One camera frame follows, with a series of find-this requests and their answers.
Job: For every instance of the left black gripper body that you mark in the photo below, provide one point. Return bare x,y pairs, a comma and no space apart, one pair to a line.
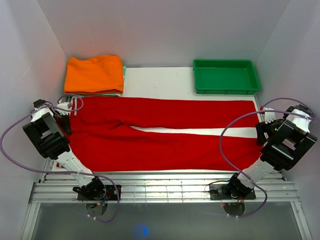
62,119

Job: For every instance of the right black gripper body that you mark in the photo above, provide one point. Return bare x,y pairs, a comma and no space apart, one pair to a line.
271,127

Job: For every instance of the red trousers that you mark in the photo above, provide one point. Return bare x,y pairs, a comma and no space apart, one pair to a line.
112,134

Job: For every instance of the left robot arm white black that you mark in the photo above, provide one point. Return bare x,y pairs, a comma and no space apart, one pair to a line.
48,131

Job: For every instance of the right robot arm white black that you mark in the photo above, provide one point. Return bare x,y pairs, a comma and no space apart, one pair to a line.
284,142

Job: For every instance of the folded orange trousers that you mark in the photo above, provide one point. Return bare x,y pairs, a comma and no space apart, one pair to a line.
98,61

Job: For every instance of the folded light green garment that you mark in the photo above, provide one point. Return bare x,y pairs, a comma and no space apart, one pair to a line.
120,94

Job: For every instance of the green plastic tray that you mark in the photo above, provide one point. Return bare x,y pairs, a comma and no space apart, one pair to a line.
225,77

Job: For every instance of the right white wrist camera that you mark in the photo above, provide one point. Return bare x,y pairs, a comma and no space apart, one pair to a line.
268,115

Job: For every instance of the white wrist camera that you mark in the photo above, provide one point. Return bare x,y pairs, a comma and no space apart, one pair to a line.
268,115
64,105

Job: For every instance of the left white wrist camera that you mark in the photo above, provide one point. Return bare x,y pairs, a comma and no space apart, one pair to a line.
64,105

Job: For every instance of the aluminium rail frame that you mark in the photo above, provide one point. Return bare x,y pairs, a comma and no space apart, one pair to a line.
168,204

